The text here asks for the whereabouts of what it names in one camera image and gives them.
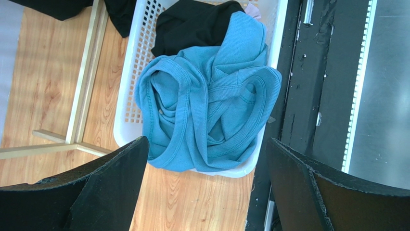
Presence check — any black garment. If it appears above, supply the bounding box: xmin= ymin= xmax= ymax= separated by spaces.
xmin=8 ymin=0 xmax=138 ymax=39

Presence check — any white plastic basket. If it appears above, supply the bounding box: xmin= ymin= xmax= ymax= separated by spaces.
xmin=114 ymin=0 xmax=280 ymax=178

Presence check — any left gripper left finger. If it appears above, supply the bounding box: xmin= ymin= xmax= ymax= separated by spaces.
xmin=0 ymin=137 xmax=149 ymax=231

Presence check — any wooden clothes rack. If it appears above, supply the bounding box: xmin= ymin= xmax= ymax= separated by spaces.
xmin=0 ymin=0 xmax=110 ymax=159

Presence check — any mauve tank top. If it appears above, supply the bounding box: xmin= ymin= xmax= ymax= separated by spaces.
xmin=244 ymin=3 xmax=261 ymax=21

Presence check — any blue tank top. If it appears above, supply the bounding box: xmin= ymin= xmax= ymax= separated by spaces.
xmin=134 ymin=12 xmax=282 ymax=172

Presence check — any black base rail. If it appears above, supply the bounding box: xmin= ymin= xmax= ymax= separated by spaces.
xmin=245 ymin=0 xmax=376 ymax=231

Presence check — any black tank top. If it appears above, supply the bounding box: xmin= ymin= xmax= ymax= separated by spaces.
xmin=151 ymin=0 xmax=244 ymax=57

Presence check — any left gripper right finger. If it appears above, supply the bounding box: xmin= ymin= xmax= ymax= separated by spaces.
xmin=266 ymin=138 xmax=410 ymax=231

